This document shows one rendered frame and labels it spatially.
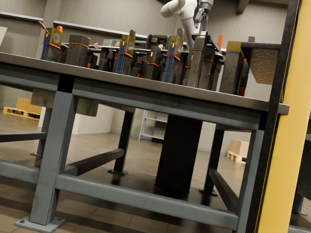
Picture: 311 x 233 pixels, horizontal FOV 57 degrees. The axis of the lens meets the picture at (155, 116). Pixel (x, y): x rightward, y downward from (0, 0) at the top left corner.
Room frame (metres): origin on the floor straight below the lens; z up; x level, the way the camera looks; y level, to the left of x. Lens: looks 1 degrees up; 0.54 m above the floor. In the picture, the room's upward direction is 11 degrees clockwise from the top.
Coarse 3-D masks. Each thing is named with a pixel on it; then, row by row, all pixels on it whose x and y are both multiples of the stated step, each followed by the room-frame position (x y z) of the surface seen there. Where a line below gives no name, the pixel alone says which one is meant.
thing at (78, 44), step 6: (72, 36) 1.99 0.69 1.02; (78, 36) 1.97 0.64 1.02; (84, 36) 1.97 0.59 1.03; (72, 42) 1.99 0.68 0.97; (78, 42) 1.96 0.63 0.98; (84, 42) 1.98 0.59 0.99; (72, 48) 1.99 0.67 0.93; (78, 48) 1.97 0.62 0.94; (84, 48) 1.99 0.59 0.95; (72, 54) 1.98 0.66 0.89; (78, 54) 1.96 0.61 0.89; (84, 54) 2.00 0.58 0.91; (66, 60) 2.00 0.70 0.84; (72, 60) 1.98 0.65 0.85; (78, 60) 1.96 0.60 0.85; (84, 60) 2.02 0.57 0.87; (78, 66) 1.97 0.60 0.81
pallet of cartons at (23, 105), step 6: (18, 102) 7.85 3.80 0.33; (24, 102) 7.83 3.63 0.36; (30, 102) 7.33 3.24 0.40; (6, 108) 7.42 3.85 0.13; (12, 108) 7.60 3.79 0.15; (18, 108) 7.84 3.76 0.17; (24, 108) 7.83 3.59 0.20; (30, 108) 7.32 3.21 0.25; (36, 108) 7.30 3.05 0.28; (12, 114) 7.39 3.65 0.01; (18, 114) 7.77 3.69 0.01; (24, 114) 7.35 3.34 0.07; (36, 114) 7.30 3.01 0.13
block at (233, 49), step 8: (232, 48) 1.55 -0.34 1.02; (240, 48) 1.53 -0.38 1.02; (232, 56) 1.55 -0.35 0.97; (240, 56) 1.57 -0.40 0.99; (224, 64) 1.57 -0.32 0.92; (232, 64) 1.55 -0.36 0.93; (224, 72) 1.56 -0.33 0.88; (232, 72) 1.54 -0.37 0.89; (224, 80) 1.56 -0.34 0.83; (232, 80) 1.54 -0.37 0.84; (224, 88) 1.55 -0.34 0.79; (232, 88) 1.54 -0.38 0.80
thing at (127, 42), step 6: (126, 36) 1.79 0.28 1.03; (126, 42) 1.79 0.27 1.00; (132, 42) 1.83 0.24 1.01; (120, 48) 1.80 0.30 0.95; (126, 48) 1.79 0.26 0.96; (132, 48) 1.84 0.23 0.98; (120, 54) 1.81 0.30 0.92; (126, 54) 1.79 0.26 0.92; (132, 54) 1.85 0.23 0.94; (120, 60) 1.79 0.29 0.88; (126, 60) 1.82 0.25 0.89; (120, 66) 1.80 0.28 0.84; (126, 66) 1.83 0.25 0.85; (120, 72) 1.79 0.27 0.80; (126, 72) 1.84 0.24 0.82
